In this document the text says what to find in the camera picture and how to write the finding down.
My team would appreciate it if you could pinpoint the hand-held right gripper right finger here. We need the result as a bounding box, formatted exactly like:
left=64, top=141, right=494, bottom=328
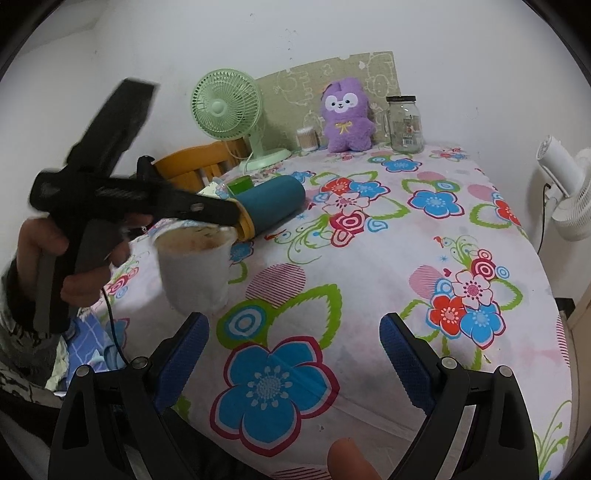
left=379, top=312, right=540, bottom=480

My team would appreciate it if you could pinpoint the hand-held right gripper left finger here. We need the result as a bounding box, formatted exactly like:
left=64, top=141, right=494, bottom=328
left=48, top=312, right=211, bottom=480

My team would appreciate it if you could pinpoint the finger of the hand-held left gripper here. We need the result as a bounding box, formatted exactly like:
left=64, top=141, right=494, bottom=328
left=137, top=156, right=160, bottom=186
left=95, top=177, right=240, bottom=227

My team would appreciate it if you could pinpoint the white cup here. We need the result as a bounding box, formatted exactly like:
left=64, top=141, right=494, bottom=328
left=154, top=225, right=236, bottom=313

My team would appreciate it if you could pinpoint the person's left forearm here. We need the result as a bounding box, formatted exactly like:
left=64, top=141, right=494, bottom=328
left=0, top=258, right=71, bottom=402

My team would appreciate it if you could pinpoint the person's right hand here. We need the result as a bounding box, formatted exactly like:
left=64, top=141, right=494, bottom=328
left=327, top=438, right=380, bottom=480

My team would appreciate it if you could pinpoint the person's left hand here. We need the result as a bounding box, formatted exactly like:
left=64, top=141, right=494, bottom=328
left=17, top=214, right=151, bottom=308

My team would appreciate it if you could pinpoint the wooden chair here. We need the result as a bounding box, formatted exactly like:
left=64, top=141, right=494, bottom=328
left=154, top=137, right=250, bottom=193

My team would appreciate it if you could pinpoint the teal bottle with yellow lid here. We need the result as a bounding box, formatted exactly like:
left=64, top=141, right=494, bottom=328
left=232, top=174, right=306, bottom=241

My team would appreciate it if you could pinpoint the blue checkered cloth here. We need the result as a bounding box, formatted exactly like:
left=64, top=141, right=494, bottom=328
left=65, top=310, right=132, bottom=373

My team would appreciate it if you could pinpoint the floral tablecloth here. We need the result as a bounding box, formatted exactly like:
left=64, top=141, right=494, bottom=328
left=76, top=142, right=574, bottom=480

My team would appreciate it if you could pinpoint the green desk fan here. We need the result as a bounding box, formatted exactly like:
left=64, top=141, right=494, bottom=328
left=191, top=68, right=293, bottom=173

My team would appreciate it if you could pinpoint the cotton swab container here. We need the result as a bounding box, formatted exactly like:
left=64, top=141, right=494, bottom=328
left=296, top=126, right=321, bottom=152

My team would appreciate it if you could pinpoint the purple plush toy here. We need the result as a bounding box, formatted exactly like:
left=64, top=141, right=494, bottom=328
left=320, top=78, right=376, bottom=153

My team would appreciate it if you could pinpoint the glass jar with black lid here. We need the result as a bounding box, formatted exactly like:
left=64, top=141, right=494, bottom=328
left=385, top=95, right=425, bottom=154

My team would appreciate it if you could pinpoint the white fan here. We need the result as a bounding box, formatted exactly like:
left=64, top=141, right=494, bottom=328
left=536, top=135, right=591, bottom=241

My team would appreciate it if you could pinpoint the black cable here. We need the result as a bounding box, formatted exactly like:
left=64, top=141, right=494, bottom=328
left=102, top=285, right=132, bottom=370

